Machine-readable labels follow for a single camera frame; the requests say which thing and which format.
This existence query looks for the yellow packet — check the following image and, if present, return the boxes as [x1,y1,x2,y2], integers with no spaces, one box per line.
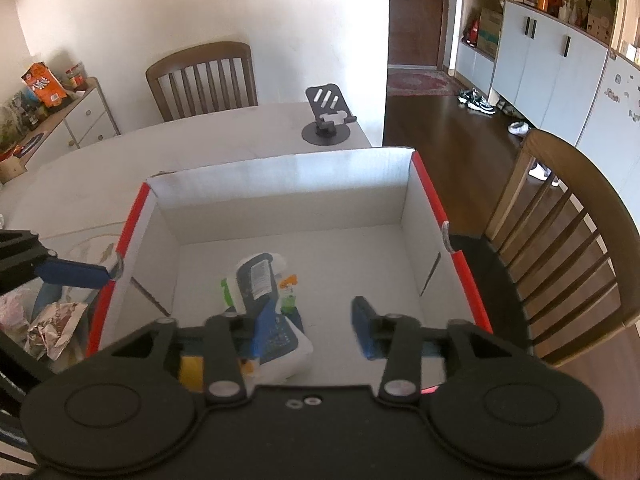
[180,355,205,392]

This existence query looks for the small cardboard box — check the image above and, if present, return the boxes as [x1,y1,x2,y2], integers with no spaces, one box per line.
[0,152,27,184]

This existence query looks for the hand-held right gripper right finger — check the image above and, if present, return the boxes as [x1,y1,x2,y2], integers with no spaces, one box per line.
[351,296,536,403]

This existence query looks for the white cabinet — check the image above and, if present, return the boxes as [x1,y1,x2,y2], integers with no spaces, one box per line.
[452,0,613,133]

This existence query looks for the pink snack packet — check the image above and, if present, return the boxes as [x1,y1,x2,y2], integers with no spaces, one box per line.
[0,290,31,333]

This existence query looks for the large cardboard box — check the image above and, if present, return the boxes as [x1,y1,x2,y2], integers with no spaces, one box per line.
[476,7,505,58]

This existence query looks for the red patterned rug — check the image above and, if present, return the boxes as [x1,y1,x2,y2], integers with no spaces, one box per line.
[387,69,463,97]

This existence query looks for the small jars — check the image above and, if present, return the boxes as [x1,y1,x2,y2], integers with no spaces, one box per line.
[64,62,87,91]

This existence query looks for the brown wooden door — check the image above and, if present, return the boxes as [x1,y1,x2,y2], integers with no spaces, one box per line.
[387,0,463,68]

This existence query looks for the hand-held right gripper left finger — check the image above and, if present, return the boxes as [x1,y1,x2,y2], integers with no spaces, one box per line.
[107,305,283,403]

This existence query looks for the white and blue pouch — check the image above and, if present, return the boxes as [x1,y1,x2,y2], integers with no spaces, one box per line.
[220,252,313,386]

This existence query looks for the black phone stand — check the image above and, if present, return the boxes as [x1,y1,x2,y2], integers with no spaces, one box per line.
[301,82,358,147]

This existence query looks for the red and white cardboard box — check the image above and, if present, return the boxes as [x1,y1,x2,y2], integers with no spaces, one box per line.
[85,146,496,393]

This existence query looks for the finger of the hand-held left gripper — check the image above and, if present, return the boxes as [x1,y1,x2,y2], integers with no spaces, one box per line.
[0,229,115,293]
[0,332,53,411]

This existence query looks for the wooden slat-back chair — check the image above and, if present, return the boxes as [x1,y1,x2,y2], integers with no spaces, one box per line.
[447,129,640,368]
[146,41,259,122]

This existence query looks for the brown and silver wrapper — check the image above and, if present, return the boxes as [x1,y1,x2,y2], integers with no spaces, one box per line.
[24,301,88,361]

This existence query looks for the white sideboard with wooden top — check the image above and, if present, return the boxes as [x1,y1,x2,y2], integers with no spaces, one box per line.
[0,77,121,183]

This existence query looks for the black and white sneakers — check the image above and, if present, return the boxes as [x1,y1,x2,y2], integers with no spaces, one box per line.
[457,87,496,115]

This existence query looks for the white marble desktop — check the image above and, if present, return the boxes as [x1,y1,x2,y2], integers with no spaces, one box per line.
[0,101,373,361]

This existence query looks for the orange snack bag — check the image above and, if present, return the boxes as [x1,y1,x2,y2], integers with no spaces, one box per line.
[21,62,68,109]

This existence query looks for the printed package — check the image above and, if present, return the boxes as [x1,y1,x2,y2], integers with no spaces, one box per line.
[0,87,41,146]

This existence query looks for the white refrigerator with magnets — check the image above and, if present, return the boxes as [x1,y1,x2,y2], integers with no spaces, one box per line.
[575,52,640,176]

